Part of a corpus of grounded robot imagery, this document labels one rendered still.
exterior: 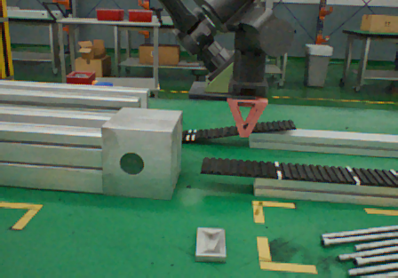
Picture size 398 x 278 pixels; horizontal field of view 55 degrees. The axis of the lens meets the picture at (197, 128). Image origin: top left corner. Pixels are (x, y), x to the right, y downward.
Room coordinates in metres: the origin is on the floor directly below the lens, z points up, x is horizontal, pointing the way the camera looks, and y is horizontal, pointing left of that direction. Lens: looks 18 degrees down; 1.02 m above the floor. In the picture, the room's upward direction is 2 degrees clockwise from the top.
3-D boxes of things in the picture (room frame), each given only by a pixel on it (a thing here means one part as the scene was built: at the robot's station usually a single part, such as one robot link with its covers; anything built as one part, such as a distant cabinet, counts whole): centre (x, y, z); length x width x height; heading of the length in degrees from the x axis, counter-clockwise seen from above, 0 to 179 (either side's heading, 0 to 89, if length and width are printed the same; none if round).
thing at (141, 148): (0.51, 0.07, 0.83); 0.12 x 0.09 x 0.10; 175
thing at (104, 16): (3.78, 0.91, 0.50); 1.03 x 0.55 x 1.01; 98
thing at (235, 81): (0.68, -0.09, 0.92); 0.10 x 0.07 x 0.07; 175
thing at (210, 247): (0.35, -0.02, 0.78); 0.05 x 0.03 x 0.01; 179
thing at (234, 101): (0.67, -0.09, 0.85); 0.07 x 0.07 x 0.09; 85
